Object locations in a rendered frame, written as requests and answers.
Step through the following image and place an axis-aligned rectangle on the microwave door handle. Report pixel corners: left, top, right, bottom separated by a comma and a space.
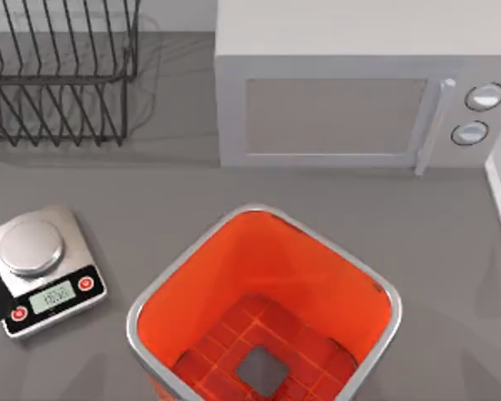
414, 78, 458, 177

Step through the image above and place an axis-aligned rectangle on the large microwave knob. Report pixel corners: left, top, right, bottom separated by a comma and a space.
463, 82, 501, 112

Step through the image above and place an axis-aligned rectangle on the small microwave knob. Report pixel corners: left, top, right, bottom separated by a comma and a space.
450, 119, 490, 147

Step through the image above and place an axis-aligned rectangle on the pale microwave oven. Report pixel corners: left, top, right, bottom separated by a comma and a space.
214, 0, 501, 177

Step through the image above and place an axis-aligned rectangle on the microwave oven door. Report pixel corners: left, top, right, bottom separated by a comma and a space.
215, 55, 464, 169

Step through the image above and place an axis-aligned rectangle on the orange bin with grey rim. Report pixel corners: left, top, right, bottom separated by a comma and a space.
126, 203, 403, 401

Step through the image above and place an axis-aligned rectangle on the dark wire dish rack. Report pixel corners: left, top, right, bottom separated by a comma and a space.
0, 0, 143, 148

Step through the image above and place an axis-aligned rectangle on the silver kitchen scale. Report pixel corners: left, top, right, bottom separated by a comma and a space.
0, 204, 109, 340

